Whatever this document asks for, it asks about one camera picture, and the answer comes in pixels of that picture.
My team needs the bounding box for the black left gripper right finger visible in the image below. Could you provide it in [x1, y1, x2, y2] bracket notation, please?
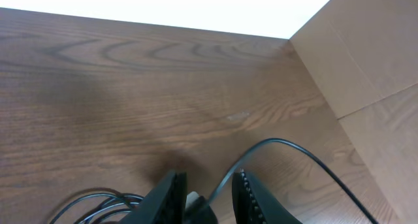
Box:
[232, 170, 301, 224]

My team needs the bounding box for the black right camera cable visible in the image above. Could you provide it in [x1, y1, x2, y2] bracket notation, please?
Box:
[207, 137, 379, 224]

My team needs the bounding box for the wooden side panel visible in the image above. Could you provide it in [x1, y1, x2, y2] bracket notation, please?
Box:
[291, 0, 417, 223]

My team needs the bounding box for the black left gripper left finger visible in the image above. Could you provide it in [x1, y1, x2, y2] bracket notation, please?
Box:
[119, 170, 187, 224]

